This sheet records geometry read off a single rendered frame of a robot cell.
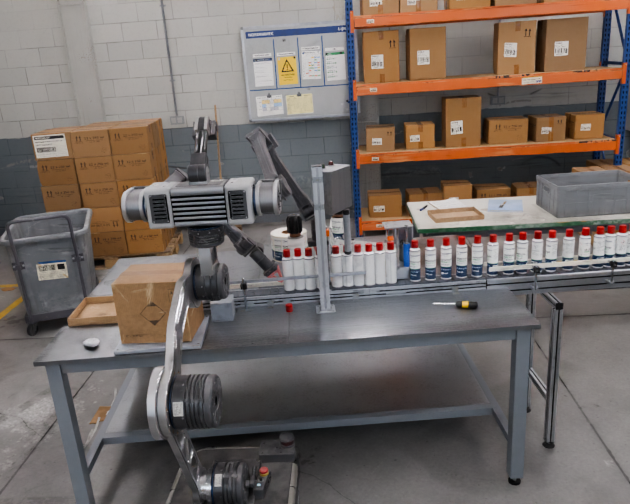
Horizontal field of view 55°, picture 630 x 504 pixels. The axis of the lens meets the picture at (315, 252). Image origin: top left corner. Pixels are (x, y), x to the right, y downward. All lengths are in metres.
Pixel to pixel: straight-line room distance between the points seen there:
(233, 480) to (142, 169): 4.11
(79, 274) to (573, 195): 3.60
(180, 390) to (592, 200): 3.17
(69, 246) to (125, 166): 1.48
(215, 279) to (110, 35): 5.59
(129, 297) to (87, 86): 5.34
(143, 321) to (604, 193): 3.09
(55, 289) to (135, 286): 2.54
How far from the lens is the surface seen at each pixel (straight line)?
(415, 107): 7.30
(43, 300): 5.13
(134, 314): 2.63
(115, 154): 6.19
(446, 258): 2.95
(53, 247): 4.96
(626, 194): 4.53
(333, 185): 2.63
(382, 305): 2.84
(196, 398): 2.04
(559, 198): 4.34
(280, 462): 2.87
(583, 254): 3.18
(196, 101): 7.43
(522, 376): 2.83
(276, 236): 3.31
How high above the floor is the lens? 1.96
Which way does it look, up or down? 18 degrees down
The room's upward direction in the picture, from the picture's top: 4 degrees counter-clockwise
